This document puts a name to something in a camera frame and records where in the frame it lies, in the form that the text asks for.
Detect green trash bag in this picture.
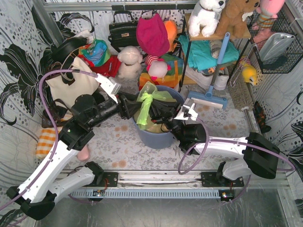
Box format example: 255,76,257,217
134,82,172,133

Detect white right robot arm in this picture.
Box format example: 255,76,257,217
149,99,280,181

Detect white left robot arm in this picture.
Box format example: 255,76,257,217
7,92,141,220

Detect blue trash bin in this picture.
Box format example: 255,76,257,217
132,85,185,149

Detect rainbow striped bag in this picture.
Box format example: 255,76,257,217
138,54,184,90

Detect cream canvas tote bag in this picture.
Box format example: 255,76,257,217
46,72,99,108

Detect magenta cloth bag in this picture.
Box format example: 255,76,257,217
136,13,169,57

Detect red cloth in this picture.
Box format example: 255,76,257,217
90,55,121,77

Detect blue lint roller mop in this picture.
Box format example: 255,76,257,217
187,32,231,109

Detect white pink plush doll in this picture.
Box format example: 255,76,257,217
145,55,171,81

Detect white lamb plush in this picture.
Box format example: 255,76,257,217
117,46,143,79

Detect colourful scarf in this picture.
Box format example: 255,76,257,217
78,39,111,68

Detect teal folded cloth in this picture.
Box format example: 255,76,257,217
187,41,239,70

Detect pink case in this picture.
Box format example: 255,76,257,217
77,145,90,162

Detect beige chenille mop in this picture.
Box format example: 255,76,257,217
227,75,261,134

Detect black leather handbag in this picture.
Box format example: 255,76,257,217
108,11,139,52

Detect orange checked towel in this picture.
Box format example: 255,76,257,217
35,128,55,159

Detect orange plush toy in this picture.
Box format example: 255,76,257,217
164,20,178,52

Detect black hat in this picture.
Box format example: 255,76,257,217
51,37,88,63

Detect yellow duck plush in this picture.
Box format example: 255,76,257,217
240,58,257,86

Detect black orange butterfly toy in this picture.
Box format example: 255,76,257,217
253,101,271,133

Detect white dog plush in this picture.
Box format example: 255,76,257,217
188,0,226,37

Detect brown bear plush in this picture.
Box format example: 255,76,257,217
215,0,260,38

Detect silver foil pouch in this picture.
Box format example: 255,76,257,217
259,33,296,61

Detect pink plush toy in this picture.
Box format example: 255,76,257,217
251,0,285,30

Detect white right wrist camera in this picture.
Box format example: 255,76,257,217
174,98,198,121

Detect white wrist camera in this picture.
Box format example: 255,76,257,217
174,98,198,121
95,73,121,104

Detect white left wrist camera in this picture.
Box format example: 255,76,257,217
95,73,121,104

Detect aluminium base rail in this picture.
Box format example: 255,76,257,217
68,170,259,202

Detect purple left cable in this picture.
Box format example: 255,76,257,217
0,69,100,227

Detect purple cable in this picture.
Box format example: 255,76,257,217
0,69,100,227
178,118,296,175

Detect black frame wooden shelf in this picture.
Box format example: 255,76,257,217
178,13,253,94

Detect black wire basket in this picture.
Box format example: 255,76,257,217
248,11,303,74

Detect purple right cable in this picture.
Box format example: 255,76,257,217
178,118,296,175

